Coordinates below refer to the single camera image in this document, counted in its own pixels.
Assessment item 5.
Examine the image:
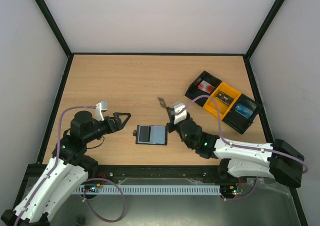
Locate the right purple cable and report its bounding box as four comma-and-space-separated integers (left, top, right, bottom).
182, 94, 309, 202

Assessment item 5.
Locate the red white card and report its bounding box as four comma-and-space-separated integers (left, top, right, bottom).
198, 80, 215, 95

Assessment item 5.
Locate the yellow bin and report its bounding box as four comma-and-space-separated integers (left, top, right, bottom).
203, 82, 242, 119

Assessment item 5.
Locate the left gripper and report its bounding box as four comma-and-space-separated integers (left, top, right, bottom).
83, 112, 131, 143

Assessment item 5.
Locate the grey slotted cable duct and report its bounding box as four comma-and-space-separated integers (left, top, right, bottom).
72, 185, 221, 195

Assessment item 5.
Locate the metal tray sheet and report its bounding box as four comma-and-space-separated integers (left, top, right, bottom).
50, 179, 300, 225

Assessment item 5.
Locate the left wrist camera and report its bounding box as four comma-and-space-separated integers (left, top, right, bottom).
94, 100, 108, 121

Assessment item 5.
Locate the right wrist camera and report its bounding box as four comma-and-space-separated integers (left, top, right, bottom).
172, 102, 188, 125

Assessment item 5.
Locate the black card in yellow bin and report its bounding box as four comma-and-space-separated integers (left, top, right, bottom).
216, 91, 234, 105

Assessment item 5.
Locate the black bin with red card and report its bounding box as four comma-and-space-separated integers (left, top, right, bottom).
185, 71, 222, 100

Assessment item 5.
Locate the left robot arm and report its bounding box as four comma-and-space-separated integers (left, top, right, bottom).
1, 111, 131, 225

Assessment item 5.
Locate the blue card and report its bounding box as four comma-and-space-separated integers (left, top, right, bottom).
235, 103, 253, 118

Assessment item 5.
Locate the black leather card holder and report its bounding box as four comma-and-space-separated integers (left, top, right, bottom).
133, 125, 168, 145

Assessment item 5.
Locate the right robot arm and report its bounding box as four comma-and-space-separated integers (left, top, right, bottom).
166, 103, 305, 188

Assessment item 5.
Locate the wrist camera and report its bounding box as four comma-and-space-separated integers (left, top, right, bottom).
94, 100, 108, 121
172, 102, 188, 125

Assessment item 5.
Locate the black bin with blue card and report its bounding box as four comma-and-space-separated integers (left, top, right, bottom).
222, 94, 261, 134

